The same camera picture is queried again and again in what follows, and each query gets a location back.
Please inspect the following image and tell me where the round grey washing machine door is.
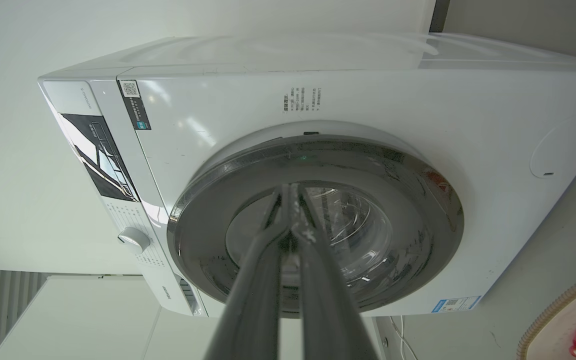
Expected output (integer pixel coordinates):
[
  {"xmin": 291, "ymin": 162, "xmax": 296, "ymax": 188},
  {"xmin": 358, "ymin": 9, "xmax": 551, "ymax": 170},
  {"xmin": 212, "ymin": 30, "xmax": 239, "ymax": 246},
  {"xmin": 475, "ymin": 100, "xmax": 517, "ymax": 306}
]
[{"xmin": 167, "ymin": 135, "xmax": 465, "ymax": 319}]

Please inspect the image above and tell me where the white washing machine dial knob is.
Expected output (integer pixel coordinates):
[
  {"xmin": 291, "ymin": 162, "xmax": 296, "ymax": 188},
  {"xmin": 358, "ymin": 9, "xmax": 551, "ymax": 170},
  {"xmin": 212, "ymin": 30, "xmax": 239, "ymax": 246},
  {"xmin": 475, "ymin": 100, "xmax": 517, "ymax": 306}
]
[{"xmin": 117, "ymin": 227, "xmax": 152, "ymax": 254}]

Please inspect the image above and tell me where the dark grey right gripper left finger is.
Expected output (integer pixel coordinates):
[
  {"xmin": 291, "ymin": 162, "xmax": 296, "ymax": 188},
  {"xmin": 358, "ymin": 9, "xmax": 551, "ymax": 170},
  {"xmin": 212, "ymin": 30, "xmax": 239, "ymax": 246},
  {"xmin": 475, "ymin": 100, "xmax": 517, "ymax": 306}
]
[{"xmin": 204, "ymin": 183, "xmax": 290, "ymax": 360}]

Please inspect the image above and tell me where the white front-load washing machine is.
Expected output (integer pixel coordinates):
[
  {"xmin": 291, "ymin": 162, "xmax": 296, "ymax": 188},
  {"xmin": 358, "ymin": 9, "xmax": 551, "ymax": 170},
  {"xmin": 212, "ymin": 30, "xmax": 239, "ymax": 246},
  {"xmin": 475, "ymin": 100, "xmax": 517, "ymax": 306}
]
[{"xmin": 38, "ymin": 33, "xmax": 576, "ymax": 319}]

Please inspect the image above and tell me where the white power cable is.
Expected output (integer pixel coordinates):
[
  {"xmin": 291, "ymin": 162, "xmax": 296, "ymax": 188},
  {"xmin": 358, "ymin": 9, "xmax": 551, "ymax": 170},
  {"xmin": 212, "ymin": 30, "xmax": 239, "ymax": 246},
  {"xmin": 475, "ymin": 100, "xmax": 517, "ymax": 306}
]
[{"xmin": 389, "ymin": 316, "xmax": 419, "ymax": 360}]

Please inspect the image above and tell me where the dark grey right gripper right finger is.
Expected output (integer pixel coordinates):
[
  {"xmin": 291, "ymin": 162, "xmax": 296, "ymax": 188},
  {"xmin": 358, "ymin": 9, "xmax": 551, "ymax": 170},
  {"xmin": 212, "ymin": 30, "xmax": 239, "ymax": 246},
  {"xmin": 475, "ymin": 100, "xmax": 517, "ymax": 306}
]
[{"xmin": 289, "ymin": 183, "xmax": 380, "ymax": 360}]

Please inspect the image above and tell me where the white cabinet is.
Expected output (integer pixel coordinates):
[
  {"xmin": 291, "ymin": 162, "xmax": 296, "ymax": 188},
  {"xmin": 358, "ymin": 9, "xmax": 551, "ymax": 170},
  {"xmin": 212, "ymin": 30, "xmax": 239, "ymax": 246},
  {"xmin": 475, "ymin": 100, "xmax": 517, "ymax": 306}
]
[{"xmin": 0, "ymin": 274, "xmax": 384, "ymax": 360}]

